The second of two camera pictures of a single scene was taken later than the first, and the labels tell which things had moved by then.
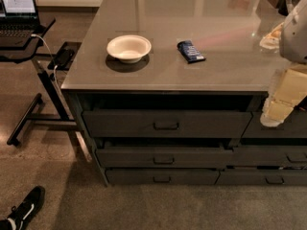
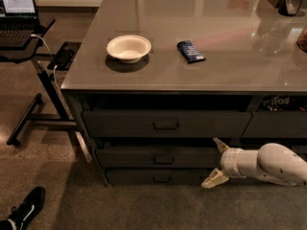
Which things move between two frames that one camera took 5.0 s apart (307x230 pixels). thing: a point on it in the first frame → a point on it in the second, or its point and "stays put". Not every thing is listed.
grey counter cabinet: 169,85 stays put
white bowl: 129,48 stays put
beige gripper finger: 274,112 → 221,145
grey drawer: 164,158 stays put
